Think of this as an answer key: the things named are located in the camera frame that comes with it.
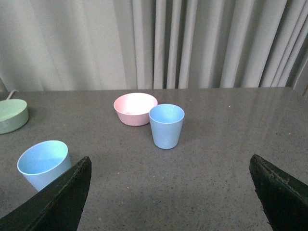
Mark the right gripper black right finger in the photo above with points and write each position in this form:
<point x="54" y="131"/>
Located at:
<point x="283" y="197"/>

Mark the light blue cup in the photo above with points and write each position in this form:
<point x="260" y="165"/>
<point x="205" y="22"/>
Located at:
<point x="44" y="162"/>

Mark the white curtain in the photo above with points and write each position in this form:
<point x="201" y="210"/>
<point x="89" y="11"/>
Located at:
<point x="152" y="44"/>

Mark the pink bowl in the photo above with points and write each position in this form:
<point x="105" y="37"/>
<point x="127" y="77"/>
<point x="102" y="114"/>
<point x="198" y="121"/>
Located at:
<point x="133" y="108"/>

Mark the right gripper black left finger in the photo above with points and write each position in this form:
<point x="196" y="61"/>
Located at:
<point x="57" y="207"/>

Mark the green bowl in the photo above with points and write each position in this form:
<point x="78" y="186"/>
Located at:
<point x="13" y="115"/>

